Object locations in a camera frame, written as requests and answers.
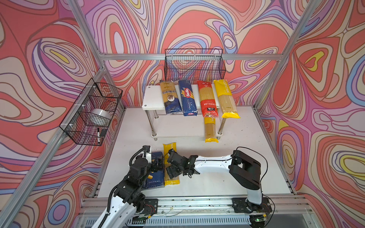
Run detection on blue Barilla spaghetti box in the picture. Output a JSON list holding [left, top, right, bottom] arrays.
[[178, 80, 198, 116]]

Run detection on yellow pastatime bag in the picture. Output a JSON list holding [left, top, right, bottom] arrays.
[[214, 79, 240, 119], [204, 117, 219, 143], [163, 142, 180, 186]]

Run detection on black wire basket back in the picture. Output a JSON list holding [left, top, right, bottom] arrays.
[[164, 47, 226, 84]]

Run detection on black wire basket left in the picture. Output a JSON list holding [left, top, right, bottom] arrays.
[[60, 79, 123, 146]]

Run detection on blue Barilla rigatoni box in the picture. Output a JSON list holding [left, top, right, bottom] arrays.
[[142, 152, 165, 190]]

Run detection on white two-tier shelf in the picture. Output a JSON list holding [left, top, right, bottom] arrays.
[[142, 84, 226, 141]]

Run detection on silver tape roll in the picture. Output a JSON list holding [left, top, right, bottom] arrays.
[[91, 108, 112, 119]]

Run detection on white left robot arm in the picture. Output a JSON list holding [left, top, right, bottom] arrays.
[[93, 145, 162, 228]]

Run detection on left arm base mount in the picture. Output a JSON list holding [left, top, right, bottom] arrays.
[[136, 198, 158, 217]]

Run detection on black wire basket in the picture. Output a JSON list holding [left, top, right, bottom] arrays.
[[164, 47, 226, 84], [60, 79, 123, 146]]

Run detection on blue Ankara spaghetti bag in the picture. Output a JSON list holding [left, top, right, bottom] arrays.
[[160, 80, 183, 115]]

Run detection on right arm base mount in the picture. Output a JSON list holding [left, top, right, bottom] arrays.
[[232, 197, 272, 214]]

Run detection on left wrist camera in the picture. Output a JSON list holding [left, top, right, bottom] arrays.
[[142, 145, 152, 164]]

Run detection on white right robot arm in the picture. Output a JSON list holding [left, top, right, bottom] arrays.
[[166, 149, 263, 206]]

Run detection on red spaghetti bag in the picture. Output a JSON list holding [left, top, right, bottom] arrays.
[[197, 81, 218, 118]]

